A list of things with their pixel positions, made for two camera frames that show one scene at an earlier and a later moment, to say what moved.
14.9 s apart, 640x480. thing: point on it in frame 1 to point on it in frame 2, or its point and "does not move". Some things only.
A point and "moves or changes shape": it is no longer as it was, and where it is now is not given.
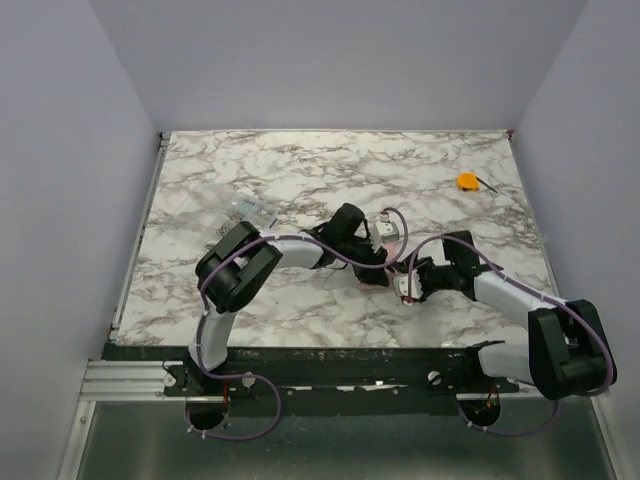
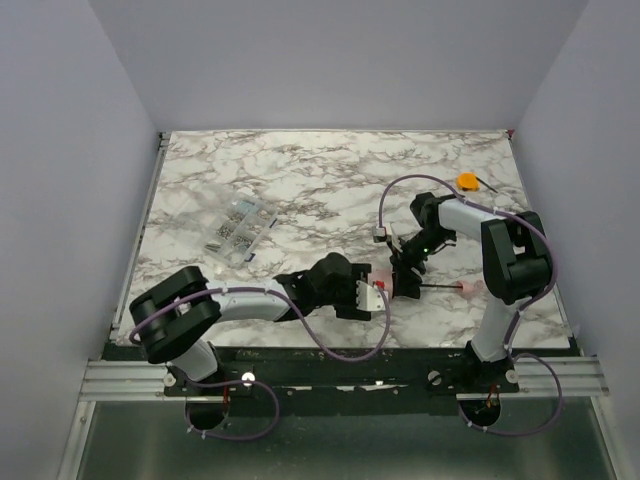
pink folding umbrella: (393, 250) moves or changes shape
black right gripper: (427, 278) to (403, 267)
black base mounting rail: (341, 380) does not move
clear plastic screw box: (248, 209) does not move
